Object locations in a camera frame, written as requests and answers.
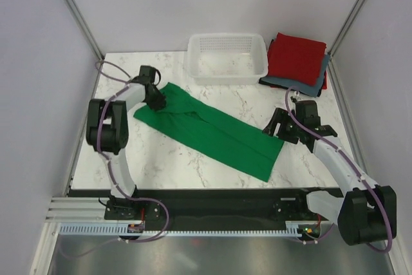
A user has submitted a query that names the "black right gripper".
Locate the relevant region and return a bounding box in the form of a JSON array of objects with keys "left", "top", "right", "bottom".
[{"left": 261, "top": 108, "right": 303, "bottom": 145}]

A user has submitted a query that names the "green t shirt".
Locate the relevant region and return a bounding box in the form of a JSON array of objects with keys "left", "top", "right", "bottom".
[{"left": 133, "top": 83, "right": 284, "bottom": 182}]

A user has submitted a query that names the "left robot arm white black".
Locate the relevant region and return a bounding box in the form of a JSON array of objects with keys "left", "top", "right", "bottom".
[{"left": 86, "top": 67, "right": 166, "bottom": 219}]

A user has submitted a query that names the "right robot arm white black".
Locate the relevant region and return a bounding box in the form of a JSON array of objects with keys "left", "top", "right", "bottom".
[{"left": 263, "top": 100, "right": 397, "bottom": 253}]

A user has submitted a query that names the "folded black t shirt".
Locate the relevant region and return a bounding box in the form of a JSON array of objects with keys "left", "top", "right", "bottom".
[{"left": 259, "top": 33, "right": 328, "bottom": 97}]

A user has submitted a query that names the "folded grey blue t shirt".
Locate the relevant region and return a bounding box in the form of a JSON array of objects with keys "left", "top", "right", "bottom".
[{"left": 258, "top": 54, "right": 330, "bottom": 97}]

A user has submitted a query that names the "folded dark red t shirt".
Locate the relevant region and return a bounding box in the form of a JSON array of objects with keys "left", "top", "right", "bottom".
[{"left": 321, "top": 71, "right": 328, "bottom": 90}]

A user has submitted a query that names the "white plastic basket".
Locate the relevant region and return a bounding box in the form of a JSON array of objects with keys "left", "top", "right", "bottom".
[{"left": 185, "top": 33, "right": 268, "bottom": 86}]

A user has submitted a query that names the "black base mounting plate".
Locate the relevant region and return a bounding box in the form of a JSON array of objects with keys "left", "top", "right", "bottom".
[{"left": 104, "top": 188, "right": 324, "bottom": 232}]

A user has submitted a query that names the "right aluminium frame post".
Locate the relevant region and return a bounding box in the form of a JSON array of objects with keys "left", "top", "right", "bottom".
[{"left": 328, "top": 0, "right": 387, "bottom": 57}]

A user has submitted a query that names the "aluminium frame post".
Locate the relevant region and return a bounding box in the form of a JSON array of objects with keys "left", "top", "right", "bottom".
[
  {"left": 328, "top": 0, "right": 387, "bottom": 57},
  {"left": 64, "top": 0, "right": 104, "bottom": 59}
]

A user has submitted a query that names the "left aluminium frame post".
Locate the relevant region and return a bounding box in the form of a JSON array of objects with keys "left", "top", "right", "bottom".
[{"left": 64, "top": 0, "right": 104, "bottom": 59}]

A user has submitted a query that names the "white slotted cable duct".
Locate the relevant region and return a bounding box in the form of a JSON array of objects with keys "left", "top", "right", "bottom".
[{"left": 59, "top": 222, "right": 319, "bottom": 237}]

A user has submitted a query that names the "aluminium extrusion rail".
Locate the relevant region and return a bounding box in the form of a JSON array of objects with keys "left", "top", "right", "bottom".
[{"left": 43, "top": 196, "right": 398, "bottom": 224}]

